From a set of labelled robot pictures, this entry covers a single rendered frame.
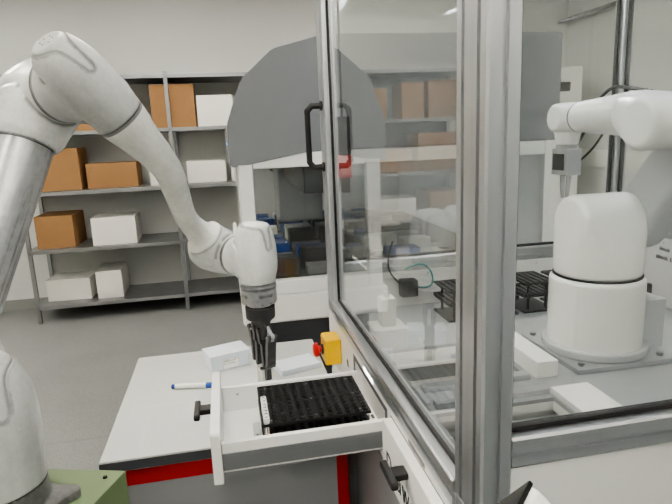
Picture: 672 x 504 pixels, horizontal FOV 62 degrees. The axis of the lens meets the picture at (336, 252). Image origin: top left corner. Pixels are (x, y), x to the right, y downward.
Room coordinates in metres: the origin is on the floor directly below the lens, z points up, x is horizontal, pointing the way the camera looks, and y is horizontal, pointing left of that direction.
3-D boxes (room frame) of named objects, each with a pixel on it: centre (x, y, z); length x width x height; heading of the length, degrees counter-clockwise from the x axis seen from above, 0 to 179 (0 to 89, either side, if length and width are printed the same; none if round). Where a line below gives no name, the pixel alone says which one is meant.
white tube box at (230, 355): (1.65, 0.36, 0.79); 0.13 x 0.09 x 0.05; 119
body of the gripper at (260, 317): (1.36, 0.20, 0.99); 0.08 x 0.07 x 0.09; 33
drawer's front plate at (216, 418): (1.07, 0.26, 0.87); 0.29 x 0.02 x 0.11; 11
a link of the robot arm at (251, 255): (1.37, 0.21, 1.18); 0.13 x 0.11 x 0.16; 49
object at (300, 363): (1.60, 0.14, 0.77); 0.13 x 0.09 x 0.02; 117
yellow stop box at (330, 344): (1.45, 0.03, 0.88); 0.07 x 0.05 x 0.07; 11
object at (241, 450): (1.11, 0.06, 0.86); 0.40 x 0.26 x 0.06; 101
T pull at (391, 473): (0.82, -0.08, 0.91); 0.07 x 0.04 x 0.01; 11
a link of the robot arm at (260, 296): (1.36, 0.20, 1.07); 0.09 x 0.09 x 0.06
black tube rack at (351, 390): (1.11, 0.07, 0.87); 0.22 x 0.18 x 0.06; 101
